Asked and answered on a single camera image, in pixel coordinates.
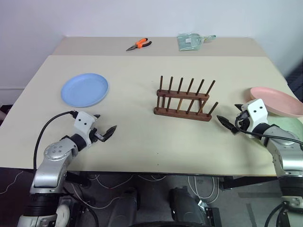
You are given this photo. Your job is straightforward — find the wooden dish rack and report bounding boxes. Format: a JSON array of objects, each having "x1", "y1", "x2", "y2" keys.
[{"x1": 153, "y1": 75, "x2": 219, "y2": 122}]

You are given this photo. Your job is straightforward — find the orange-handled long-nose pliers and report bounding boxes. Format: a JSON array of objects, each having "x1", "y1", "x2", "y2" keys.
[{"x1": 125, "y1": 37, "x2": 152, "y2": 52}]

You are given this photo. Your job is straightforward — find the pink-red plate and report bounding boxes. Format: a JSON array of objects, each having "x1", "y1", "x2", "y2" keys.
[{"x1": 250, "y1": 87, "x2": 303, "y2": 119}]

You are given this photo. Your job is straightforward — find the thin white floor cable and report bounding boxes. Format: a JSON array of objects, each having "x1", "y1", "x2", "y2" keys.
[{"x1": 70, "y1": 174, "x2": 168, "y2": 210}]

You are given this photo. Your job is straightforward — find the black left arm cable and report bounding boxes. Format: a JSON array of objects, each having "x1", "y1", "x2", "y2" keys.
[{"x1": 33, "y1": 111, "x2": 78, "y2": 170}]

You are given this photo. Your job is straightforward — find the black metal bracket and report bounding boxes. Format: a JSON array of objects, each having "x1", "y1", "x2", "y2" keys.
[{"x1": 198, "y1": 200, "x2": 223, "y2": 227}]

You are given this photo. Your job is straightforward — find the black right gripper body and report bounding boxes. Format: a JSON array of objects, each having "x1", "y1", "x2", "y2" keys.
[{"x1": 234, "y1": 110, "x2": 252, "y2": 133}]

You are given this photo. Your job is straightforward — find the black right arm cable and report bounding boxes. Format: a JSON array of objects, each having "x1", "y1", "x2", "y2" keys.
[{"x1": 234, "y1": 119, "x2": 303, "y2": 150}]

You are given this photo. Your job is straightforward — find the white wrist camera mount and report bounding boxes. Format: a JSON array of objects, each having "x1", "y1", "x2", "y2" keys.
[
  {"x1": 241, "y1": 99, "x2": 269, "y2": 130},
  {"x1": 73, "y1": 111, "x2": 98, "y2": 146}
]

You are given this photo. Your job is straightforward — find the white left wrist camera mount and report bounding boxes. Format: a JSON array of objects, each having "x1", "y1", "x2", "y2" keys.
[{"x1": 73, "y1": 111, "x2": 98, "y2": 146}]

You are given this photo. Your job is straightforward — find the black ribbed object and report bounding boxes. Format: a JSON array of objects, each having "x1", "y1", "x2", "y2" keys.
[{"x1": 285, "y1": 61, "x2": 303, "y2": 100}]

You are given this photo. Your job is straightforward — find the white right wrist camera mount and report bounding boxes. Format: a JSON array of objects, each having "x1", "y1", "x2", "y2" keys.
[{"x1": 241, "y1": 99, "x2": 269, "y2": 130}]

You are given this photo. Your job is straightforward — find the dark rounded shape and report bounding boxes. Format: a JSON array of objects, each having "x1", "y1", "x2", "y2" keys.
[
  {"x1": 113, "y1": 187, "x2": 141, "y2": 227},
  {"x1": 167, "y1": 186, "x2": 207, "y2": 226}
]

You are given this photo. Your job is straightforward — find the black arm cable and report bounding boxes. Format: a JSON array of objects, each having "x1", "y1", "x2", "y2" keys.
[
  {"x1": 33, "y1": 111, "x2": 78, "y2": 170},
  {"x1": 234, "y1": 119, "x2": 303, "y2": 150}
]

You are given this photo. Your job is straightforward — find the light green plastic bowl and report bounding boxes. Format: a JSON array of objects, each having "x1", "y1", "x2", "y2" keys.
[{"x1": 266, "y1": 114, "x2": 303, "y2": 143}]

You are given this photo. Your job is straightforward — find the thick white floor cable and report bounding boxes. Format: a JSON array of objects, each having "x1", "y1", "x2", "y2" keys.
[{"x1": 187, "y1": 175, "x2": 220, "y2": 203}]

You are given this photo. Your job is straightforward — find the black table frame beam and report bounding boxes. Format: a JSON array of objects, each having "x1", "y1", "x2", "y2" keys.
[{"x1": 220, "y1": 175, "x2": 280, "y2": 190}]

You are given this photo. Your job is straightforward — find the white caster wheel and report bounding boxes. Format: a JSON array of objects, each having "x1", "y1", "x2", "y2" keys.
[{"x1": 56, "y1": 202, "x2": 71, "y2": 226}]

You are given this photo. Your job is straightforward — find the blue plate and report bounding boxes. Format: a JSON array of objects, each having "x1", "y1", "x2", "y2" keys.
[{"x1": 61, "y1": 73, "x2": 110, "y2": 109}]

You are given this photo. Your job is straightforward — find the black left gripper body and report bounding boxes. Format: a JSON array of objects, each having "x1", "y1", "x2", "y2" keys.
[{"x1": 90, "y1": 127, "x2": 107, "y2": 143}]

